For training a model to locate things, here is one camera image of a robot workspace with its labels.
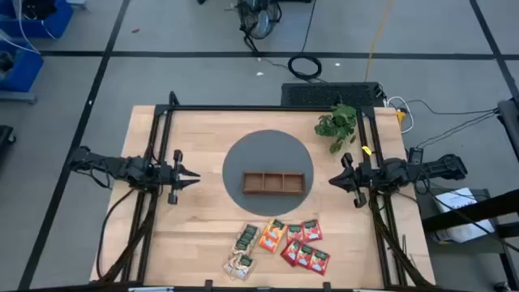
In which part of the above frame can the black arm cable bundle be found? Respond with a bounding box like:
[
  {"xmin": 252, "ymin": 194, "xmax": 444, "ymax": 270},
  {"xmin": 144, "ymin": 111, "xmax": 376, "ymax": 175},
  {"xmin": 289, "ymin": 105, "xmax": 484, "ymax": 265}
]
[
  {"xmin": 367, "ymin": 192, "xmax": 433, "ymax": 288},
  {"xmin": 96, "ymin": 187, "xmax": 160, "ymax": 284}
]

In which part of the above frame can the white cable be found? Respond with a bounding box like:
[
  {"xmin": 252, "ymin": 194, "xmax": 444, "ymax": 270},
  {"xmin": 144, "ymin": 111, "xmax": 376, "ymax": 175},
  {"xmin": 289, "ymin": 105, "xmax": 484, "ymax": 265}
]
[{"xmin": 385, "ymin": 96, "xmax": 416, "ymax": 135}]

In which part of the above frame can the black coiled floor cable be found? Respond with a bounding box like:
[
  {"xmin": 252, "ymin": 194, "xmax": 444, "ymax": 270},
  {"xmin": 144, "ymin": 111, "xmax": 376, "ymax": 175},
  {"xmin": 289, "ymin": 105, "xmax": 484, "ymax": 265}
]
[{"xmin": 286, "ymin": 54, "xmax": 324, "ymax": 82}]

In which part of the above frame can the black power adapter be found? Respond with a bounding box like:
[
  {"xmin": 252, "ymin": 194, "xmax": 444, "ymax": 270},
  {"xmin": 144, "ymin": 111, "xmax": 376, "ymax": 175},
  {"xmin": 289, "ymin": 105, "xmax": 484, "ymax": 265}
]
[{"xmin": 407, "ymin": 146, "xmax": 425, "ymax": 165}]

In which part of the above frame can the yellow cable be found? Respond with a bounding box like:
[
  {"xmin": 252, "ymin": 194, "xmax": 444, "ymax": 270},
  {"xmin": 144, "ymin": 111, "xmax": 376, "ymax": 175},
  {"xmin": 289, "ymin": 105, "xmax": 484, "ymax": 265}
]
[{"xmin": 363, "ymin": 0, "xmax": 395, "ymax": 83}]

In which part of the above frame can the orange tea packet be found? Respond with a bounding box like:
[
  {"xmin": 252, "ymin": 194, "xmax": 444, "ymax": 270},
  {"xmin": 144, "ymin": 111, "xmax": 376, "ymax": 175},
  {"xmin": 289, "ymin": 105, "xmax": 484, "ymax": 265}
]
[
  {"xmin": 258, "ymin": 233, "xmax": 281, "ymax": 254},
  {"xmin": 265, "ymin": 218, "xmax": 289, "ymax": 243}
]

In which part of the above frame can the potted green plant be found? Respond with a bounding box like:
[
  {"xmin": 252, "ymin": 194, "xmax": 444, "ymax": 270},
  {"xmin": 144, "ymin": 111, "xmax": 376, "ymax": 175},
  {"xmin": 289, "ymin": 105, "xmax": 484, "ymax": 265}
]
[{"xmin": 314, "ymin": 103, "xmax": 358, "ymax": 154}]

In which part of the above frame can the wooden three-compartment tray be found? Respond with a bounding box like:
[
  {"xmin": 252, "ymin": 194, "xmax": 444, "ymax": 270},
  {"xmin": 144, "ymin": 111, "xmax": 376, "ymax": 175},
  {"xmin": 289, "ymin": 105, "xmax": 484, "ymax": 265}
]
[{"xmin": 242, "ymin": 171, "xmax": 306, "ymax": 195}]

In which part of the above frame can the black aluminium table frame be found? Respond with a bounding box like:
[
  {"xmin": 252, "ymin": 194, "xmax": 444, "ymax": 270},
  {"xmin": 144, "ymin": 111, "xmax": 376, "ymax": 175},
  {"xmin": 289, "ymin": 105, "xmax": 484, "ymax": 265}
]
[{"xmin": 89, "ymin": 91, "xmax": 437, "ymax": 292}]

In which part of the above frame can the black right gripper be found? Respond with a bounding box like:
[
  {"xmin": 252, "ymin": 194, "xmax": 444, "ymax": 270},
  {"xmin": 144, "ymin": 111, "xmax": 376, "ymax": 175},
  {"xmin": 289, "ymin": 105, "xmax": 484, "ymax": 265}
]
[{"xmin": 328, "ymin": 152, "xmax": 376, "ymax": 209}]

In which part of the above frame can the blue plastic bin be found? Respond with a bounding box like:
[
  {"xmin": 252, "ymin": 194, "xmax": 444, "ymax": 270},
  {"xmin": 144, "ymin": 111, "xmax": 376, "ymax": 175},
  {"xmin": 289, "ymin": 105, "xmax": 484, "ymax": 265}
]
[
  {"xmin": 0, "ymin": 39, "xmax": 45, "ymax": 93},
  {"xmin": 0, "ymin": 0, "xmax": 75, "ymax": 40}
]

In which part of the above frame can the black floor fan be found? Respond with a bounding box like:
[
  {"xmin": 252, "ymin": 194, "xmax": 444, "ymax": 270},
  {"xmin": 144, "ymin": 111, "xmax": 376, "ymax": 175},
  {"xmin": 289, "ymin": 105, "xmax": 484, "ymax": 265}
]
[{"xmin": 236, "ymin": 0, "xmax": 284, "ymax": 41}]

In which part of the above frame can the black left arm cable bundle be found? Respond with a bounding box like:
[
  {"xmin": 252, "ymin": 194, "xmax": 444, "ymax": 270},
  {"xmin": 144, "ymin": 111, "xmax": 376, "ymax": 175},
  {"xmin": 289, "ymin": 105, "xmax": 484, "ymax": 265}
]
[{"xmin": 96, "ymin": 187, "xmax": 160, "ymax": 284}]

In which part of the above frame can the white printed paper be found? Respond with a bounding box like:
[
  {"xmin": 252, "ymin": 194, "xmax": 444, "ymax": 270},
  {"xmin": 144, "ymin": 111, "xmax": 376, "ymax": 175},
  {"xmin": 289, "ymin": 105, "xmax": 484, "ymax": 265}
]
[{"xmin": 431, "ymin": 187, "xmax": 497, "ymax": 245}]

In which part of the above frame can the black perforated computer case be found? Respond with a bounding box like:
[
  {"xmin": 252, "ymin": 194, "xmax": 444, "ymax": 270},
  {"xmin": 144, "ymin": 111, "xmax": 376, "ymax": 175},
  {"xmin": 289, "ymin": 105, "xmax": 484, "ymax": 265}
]
[{"xmin": 280, "ymin": 81, "xmax": 387, "ymax": 109}]

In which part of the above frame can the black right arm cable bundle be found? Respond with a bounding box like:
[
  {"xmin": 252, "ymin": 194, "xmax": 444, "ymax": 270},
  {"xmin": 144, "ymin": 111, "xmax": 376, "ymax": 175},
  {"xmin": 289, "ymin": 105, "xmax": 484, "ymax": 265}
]
[{"xmin": 367, "ymin": 192, "xmax": 433, "ymax": 288}]

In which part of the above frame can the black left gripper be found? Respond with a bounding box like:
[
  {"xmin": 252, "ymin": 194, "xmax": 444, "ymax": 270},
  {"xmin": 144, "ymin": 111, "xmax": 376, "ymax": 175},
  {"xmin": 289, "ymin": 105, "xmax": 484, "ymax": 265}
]
[{"xmin": 157, "ymin": 148, "xmax": 201, "ymax": 206}]

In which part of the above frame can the black stand crossbar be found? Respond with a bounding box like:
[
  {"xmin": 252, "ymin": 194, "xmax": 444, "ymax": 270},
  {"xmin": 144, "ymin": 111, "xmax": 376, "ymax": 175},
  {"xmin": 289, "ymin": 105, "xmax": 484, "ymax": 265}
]
[{"xmin": 421, "ymin": 189, "xmax": 519, "ymax": 240}]

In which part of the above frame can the grey round mat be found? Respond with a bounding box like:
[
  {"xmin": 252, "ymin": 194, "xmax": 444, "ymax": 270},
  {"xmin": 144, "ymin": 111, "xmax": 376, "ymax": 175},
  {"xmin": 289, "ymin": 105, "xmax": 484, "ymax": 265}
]
[{"xmin": 221, "ymin": 129, "xmax": 315, "ymax": 217}]

